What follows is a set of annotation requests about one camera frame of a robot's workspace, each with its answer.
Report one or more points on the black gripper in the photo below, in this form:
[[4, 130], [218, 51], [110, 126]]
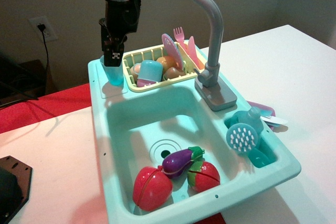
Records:
[[121, 18]]

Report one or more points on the translucent blue toy cup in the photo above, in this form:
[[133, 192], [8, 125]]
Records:
[[114, 74]]

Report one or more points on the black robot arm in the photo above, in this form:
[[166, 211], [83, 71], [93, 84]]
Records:
[[121, 18]]

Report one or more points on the blue cup in rack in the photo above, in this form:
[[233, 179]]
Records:
[[150, 70]]

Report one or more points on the pink cup in rack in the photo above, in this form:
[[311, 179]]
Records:
[[143, 82]]

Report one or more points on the teal toy sink unit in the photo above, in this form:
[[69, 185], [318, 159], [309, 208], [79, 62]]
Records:
[[136, 129]]

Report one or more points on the yellow dish rack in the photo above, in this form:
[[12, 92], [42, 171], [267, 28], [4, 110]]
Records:
[[153, 53]]

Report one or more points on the orange toy food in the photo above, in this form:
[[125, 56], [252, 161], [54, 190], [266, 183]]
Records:
[[166, 62]]

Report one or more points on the pink toy plate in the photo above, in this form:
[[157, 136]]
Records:
[[172, 50]]

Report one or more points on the pink toy fork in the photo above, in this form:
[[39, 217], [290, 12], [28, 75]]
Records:
[[179, 37]]

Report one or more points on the pink toy knife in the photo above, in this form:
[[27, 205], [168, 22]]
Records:
[[192, 52]]

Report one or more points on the grey toy faucet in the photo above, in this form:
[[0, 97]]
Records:
[[215, 92]]

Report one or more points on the red cloth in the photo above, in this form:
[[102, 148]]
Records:
[[46, 107]]

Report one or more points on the purple toy eggplant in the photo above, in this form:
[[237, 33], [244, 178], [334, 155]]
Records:
[[175, 163]]

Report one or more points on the red toy apple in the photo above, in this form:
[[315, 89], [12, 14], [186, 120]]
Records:
[[152, 188]]

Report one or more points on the red toy strawberry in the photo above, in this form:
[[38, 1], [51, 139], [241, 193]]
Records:
[[203, 175]]

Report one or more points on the teal soap bottle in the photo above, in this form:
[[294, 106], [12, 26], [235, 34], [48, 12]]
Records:
[[250, 117]]

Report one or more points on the teal dish brush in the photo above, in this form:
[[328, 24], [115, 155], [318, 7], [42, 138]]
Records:
[[243, 139]]

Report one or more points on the white wall outlet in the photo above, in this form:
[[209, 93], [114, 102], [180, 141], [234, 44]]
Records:
[[43, 29]]

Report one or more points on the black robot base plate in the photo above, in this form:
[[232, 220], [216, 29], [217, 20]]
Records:
[[15, 186]]

